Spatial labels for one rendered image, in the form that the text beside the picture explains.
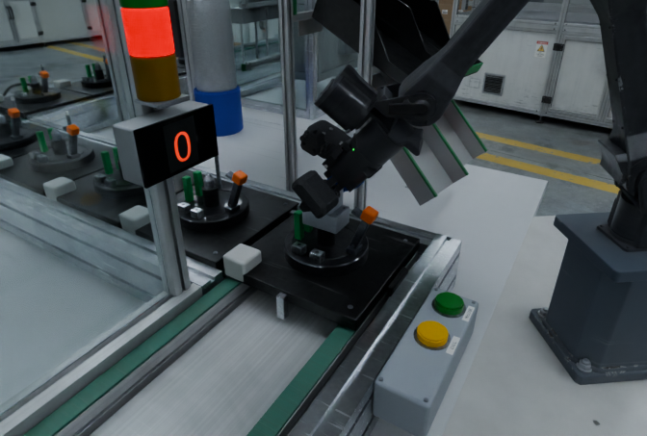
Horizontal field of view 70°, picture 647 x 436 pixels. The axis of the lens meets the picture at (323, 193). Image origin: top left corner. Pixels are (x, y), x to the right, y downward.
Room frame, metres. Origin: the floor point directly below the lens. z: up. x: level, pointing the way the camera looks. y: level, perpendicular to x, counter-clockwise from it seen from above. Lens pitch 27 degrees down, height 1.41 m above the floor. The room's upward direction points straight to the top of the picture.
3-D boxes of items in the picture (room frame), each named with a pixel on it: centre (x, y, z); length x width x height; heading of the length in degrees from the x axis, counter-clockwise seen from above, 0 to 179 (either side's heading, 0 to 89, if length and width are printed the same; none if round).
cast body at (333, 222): (0.65, 0.00, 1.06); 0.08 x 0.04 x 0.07; 59
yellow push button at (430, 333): (0.46, -0.14, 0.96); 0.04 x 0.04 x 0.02
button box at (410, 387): (0.46, -0.14, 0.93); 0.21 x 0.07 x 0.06; 149
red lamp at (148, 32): (0.54, 0.20, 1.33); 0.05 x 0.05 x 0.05
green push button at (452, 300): (0.52, -0.18, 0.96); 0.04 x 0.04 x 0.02
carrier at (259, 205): (0.78, 0.21, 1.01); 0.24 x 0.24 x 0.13; 59
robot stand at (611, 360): (0.54, -0.43, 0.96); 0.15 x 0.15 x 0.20; 6
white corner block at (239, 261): (0.61, 0.13, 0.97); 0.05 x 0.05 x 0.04; 59
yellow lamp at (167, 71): (0.54, 0.20, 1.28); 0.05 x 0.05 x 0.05
